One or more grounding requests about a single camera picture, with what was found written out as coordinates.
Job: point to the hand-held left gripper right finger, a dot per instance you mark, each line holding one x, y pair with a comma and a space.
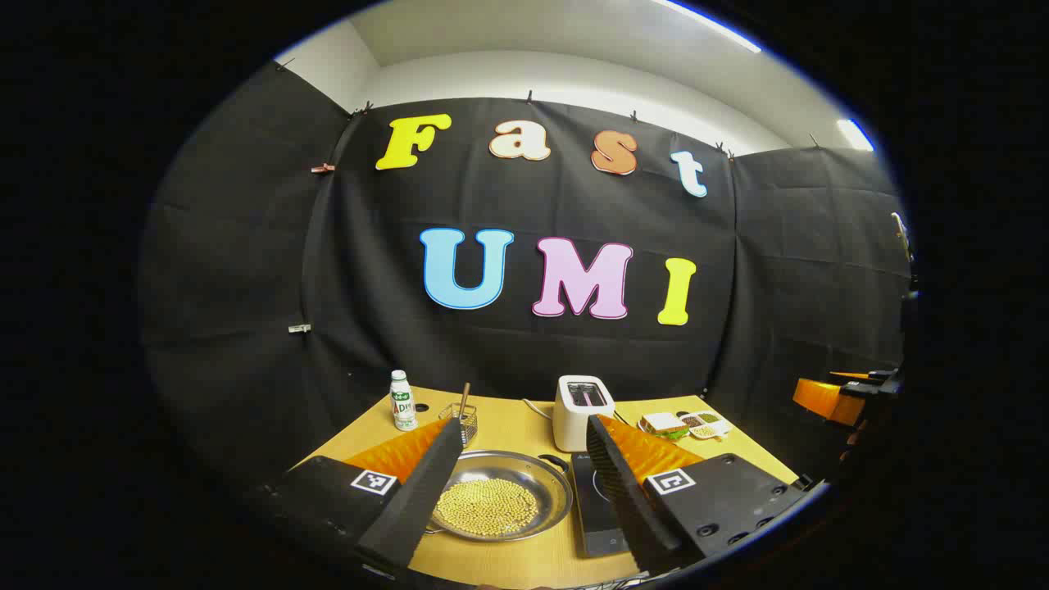
627, 500

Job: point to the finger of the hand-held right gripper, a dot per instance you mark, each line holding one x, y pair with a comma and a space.
824, 400

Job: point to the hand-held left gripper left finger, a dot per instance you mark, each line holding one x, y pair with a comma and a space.
414, 500

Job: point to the black induction cooktop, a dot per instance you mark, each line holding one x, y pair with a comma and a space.
592, 504

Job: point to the pile of yellow soybeans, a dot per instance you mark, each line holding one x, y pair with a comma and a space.
487, 508

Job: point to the white toaster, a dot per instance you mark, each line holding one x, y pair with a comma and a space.
574, 426

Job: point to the white drink bottle green cap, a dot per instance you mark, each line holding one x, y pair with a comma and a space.
402, 406

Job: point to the white divided dish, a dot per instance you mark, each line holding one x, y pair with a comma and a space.
706, 424

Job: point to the ceiling light strip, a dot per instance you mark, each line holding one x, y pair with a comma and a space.
855, 135

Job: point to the black backdrop cloth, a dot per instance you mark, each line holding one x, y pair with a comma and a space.
246, 270

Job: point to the orange clip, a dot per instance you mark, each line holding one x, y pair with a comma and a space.
323, 168

